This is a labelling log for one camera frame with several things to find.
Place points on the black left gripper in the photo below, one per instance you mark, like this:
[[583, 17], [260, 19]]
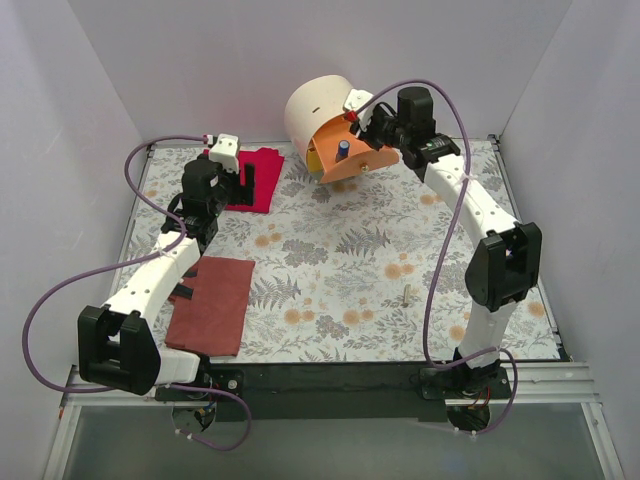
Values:
[[240, 185]]

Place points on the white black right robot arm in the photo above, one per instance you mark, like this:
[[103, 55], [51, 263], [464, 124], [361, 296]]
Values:
[[505, 264]]

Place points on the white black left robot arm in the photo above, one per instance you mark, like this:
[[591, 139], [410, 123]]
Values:
[[115, 342]]

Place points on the red folded cloth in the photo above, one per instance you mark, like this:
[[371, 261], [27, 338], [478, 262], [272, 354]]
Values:
[[268, 164]]

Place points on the rust brown folded garment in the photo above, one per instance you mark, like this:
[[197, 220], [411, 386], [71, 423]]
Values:
[[209, 307]]

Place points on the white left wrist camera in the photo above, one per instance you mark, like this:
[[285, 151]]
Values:
[[223, 149]]

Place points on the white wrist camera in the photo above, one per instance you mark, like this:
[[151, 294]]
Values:
[[358, 108], [223, 149]]

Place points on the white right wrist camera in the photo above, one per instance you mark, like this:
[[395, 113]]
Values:
[[358, 108]]

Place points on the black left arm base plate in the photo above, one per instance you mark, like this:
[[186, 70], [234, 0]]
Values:
[[220, 385]]

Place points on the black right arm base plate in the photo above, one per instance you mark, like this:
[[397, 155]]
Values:
[[459, 383]]

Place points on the aluminium frame rail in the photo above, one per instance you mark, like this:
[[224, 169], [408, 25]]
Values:
[[344, 421]]

